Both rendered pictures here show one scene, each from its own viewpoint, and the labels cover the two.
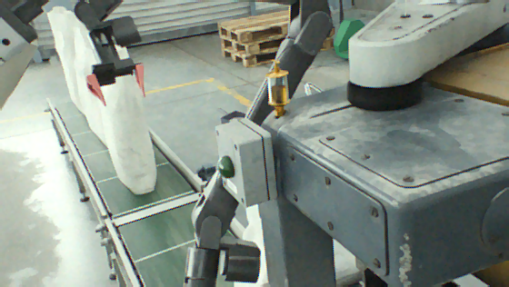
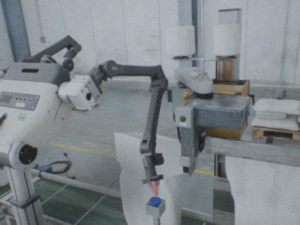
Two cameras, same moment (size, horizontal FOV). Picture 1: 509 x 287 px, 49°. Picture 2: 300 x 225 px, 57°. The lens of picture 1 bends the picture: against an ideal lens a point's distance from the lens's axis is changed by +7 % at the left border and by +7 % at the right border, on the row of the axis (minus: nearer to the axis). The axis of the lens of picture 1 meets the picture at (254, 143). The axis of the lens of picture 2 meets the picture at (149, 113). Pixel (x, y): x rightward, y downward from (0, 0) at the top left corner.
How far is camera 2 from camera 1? 96 cm
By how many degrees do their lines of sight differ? 37
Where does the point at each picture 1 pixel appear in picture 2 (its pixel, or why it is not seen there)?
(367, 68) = (205, 89)
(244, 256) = (159, 156)
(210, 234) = (152, 150)
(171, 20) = not seen: outside the picture
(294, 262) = (194, 143)
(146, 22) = not seen: outside the picture
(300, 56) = (162, 91)
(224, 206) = (154, 140)
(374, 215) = (235, 114)
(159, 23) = not seen: outside the picture
